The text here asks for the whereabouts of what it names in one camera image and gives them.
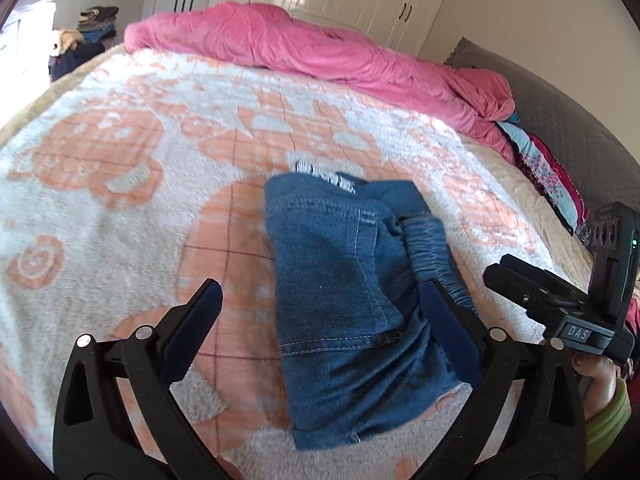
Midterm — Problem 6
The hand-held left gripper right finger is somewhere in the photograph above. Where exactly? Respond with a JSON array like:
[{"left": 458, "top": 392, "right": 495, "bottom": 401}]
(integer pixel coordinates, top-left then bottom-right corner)
[{"left": 417, "top": 279, "right": 587, "bottom": 480}]

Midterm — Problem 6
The teal patterned pillow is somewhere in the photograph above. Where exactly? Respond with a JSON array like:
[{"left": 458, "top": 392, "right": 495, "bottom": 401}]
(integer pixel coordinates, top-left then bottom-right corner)
[{"left": 495, "top": 119, "right": 592, "bottom": 237}]

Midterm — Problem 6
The dark blue cloth heap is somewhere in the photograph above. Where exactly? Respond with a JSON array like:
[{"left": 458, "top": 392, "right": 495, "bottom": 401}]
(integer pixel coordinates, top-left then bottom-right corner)
[{"left": 48, "top": 41, "right": 107, "bottom": 82}]

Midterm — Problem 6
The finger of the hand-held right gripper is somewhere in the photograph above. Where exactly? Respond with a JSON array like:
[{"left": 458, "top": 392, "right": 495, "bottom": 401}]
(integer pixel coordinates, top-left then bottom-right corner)
[
  {"left": 483, "top": 266, "right": 567, "bottom": 324},
  {"left": 499, "top": 253, "right": 592, "bottom": 307}
]

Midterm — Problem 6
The beige plush toy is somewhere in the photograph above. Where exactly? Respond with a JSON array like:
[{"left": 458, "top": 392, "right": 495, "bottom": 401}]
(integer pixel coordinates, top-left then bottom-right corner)
[{"left": 49, "top": 29, "right": 84, "bottom": 57}]

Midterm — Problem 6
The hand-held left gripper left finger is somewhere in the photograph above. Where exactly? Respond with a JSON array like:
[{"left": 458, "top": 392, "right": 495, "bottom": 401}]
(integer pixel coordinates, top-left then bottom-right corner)
[{"left": 52, "top": 277, "right": 224, "bottom": 480}]

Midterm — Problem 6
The grey quilted headboard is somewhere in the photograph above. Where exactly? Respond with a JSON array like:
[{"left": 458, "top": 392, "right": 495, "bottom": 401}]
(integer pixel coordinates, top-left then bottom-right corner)
[{"left": 444, "top": 36, "right": 640, "bottom": 243}]

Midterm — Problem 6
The white orange printed blanket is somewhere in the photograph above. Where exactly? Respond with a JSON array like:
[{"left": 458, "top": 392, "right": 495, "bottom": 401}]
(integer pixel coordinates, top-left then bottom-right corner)
[{"left": 0, "top": 45, "right": 551, "bottom": 480}]

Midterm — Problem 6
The pile of folded clothes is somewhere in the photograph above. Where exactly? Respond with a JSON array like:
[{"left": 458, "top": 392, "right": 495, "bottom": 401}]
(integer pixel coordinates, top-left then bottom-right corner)
[{"left": 76, "top": 5, "right": 120, "bottom": 44}]

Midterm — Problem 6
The pink duvet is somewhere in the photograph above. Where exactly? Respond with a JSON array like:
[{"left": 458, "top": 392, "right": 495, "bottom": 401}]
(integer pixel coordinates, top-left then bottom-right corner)
[{"left": 123, "top": 2, "right": 517, "bottom": 162}]

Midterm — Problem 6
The person's right hand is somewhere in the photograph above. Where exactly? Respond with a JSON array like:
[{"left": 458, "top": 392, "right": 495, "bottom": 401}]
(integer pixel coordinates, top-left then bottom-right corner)
[{"left": 570, "top": 350, "right": 619, "bottom": 424}]

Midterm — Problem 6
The beige bed sheet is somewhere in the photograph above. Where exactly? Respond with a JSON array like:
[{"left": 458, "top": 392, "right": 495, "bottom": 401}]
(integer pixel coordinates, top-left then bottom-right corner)
[{"left": 0, "top": 42, "right": 597, "bottom": 293}]

